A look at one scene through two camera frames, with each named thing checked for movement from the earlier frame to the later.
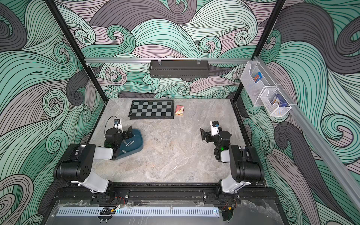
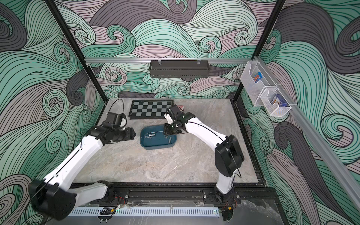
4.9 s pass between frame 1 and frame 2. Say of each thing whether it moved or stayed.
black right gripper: moved
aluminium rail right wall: stayed
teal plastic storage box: moved
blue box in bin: stayed
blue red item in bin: stayed
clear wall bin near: stayed
